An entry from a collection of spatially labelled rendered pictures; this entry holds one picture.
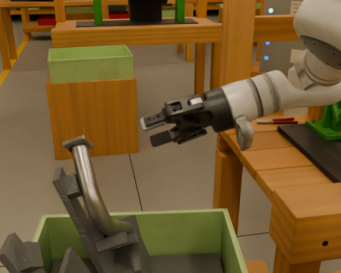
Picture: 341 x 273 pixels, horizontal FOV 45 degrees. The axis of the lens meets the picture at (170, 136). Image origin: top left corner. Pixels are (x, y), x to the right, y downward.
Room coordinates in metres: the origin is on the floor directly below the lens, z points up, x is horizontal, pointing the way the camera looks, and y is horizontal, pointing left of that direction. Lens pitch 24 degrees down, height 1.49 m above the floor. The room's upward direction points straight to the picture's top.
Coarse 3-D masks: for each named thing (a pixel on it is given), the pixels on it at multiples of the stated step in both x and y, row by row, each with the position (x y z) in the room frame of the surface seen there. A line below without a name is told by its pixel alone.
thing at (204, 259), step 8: (152, 256) 0.76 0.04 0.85; (160, 256) 0.76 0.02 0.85; (168, 256) 0.76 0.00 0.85; (176, 256) 0.76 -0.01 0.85; (184, 256) 0.76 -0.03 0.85; (192, 256) 0.76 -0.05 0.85; (200, 256) 0.76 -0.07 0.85; (208, 256) 0.76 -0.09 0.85; (216, 256) 0.76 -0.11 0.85; (56, 264) 0.73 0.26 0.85; (88, 264) 0.73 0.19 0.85; (152, 264) 0.73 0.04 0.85; (160, 264) 0.73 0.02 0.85; (168, 264) 0.73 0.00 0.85; (176, 264) 0.73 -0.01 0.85; (184, 264) 0.73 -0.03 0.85; (192, 264) 0.73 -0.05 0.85; (200, 264) 0.73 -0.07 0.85; (208, 264) 0.73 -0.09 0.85; (216, 264) 0.73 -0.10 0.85; (56, 272) 0.70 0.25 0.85; (96, 272) 0.70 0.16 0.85; (152, 272) 0.70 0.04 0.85; (160, 272) 0.70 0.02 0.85; (168, 272) 0.70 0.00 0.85; (176, 272) 0.70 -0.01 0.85; (184, 272) 0.70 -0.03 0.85; (192, 272) 0.70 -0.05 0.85; (200, 272) 0.70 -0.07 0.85; (208, 272) 0.70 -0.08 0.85; (216, 272) 0.70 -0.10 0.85
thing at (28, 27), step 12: (108, 0) 7.85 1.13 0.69; (120, 0) 7.89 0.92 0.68; (168, 0) 8.01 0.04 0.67; (24, 12) 7.56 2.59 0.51; (120, 12) 8.33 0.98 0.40; (168, 12) 8.11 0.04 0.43; (24, 24) 7.55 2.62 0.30; (36, 24) 7.78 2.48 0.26; (48, 24) 7.69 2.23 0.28; (24, 36) 7.55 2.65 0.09
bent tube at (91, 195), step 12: (72, 144) 0.64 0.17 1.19; (84, 144) 0.65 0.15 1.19; (72, 156) 0.64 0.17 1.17; (84, 156) 0.63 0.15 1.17; (84, 168) 0.61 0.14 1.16; (84, 180) 0.60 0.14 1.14; (84, 192) 0.59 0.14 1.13; (96, 192) 0.59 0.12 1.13; (96, 204) 0.58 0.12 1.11; (96, 216) 0.58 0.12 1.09; (108, 216) 0.59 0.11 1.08; (108, 228) 0.59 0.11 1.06; (120, 228) 0.63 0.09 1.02; (132, 228) 0.73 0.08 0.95
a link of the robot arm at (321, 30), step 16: (304, 0) 0.42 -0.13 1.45; (320, 0) 0.40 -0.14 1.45; (336, 0) 0.39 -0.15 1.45; (304, 16) 0.40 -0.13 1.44; (320, 16) 0.38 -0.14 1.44; (336, 16) 0.38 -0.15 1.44; (304, 32) 0.40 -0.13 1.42; (320, 32) 0.38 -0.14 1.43; (336, 32) 0.37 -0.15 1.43; (320, 48) 0.40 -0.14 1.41; (336, 48) 0.38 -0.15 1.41; (336, 64) 0.40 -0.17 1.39
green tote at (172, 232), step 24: (48, 216) 0.76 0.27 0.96; (120, 216) 0.76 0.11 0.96; (144, 216) 0.77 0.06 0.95; (168, 216) 0.77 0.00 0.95; (192, 216) 0.77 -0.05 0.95; (216, 216) 0.78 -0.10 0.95; (48, 240) 0.74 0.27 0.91; (72, 240) 0.76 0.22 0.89; (144, 240) 0.77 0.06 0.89; (168, 240) 0.77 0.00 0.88; (192, 240) 0.77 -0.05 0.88; (216, 240) 0.78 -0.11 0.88; (48, 264) 0.72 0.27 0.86; (240, 264) 0.60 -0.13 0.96
